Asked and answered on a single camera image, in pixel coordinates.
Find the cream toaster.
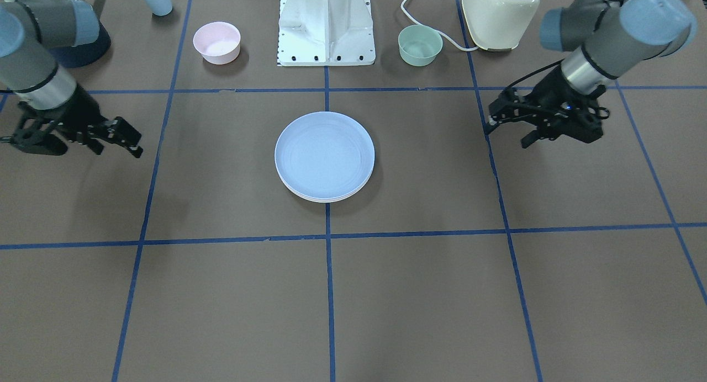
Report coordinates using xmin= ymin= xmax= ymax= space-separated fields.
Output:
xmin=461 ymin=0 xmax=540 ymax=52

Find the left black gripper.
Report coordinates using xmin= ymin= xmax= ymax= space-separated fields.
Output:
xmin=484 ymin=67 xmax=608 ymax=150

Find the dark blue pot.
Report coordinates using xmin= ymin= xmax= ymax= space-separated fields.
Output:
xmin=49 ymin=23 xmax=112 ymax=68

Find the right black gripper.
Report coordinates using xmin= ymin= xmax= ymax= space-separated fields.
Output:
xmin=18 ymin=86 xmax=144 ymax=159

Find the green bowl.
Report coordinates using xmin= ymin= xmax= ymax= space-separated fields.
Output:
xmin=397 ymin=24 xmax=444 ymax=67

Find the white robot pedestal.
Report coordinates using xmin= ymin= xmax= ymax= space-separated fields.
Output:
xmin=276 ymin=0 xmax=376 ymax=67

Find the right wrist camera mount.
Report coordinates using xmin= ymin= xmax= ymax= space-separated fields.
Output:
xmin=1 ymin=116 xmax=68 ymax=156

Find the white toaster power cord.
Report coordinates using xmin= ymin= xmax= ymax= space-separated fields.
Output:
xmin=400 ymin=0 xmax=479 ymax=52

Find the blue plate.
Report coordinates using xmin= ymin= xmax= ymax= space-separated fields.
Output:
xmin=273 ymin=112 xmax=376 ymax=180

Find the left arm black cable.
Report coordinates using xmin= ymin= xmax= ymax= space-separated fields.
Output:
xmin=505 ymin=59 xmax=564 ymax=90

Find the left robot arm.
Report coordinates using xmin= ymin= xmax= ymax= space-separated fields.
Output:
xmin=484 ymin=0 xmax=698 ymax=148

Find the pink bowl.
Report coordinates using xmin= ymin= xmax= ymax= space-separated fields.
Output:
xmin=192 ymin=22 xmax=242 ymax=65

